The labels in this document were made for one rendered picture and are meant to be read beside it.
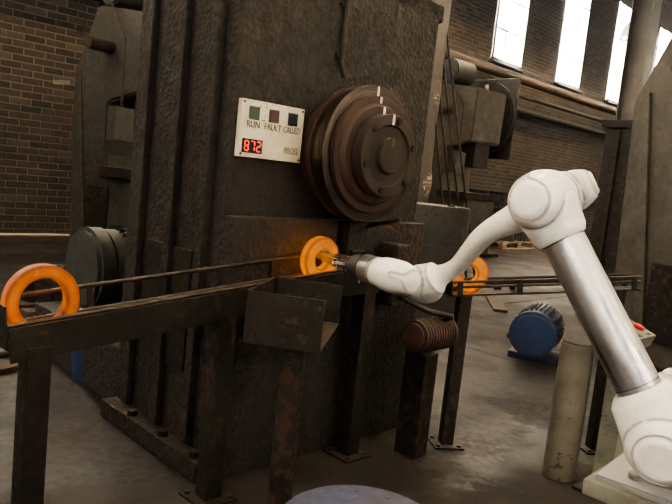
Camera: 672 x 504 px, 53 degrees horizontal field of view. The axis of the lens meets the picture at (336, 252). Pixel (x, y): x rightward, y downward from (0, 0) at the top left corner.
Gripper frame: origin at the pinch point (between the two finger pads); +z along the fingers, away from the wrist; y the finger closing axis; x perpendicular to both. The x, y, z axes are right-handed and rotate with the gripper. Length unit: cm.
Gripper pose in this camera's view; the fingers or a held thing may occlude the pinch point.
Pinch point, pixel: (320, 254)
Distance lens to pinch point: 226.8
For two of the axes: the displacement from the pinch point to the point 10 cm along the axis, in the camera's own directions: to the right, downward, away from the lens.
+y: 7.1, -0.1, 7.0
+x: 1.4, -9.8, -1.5
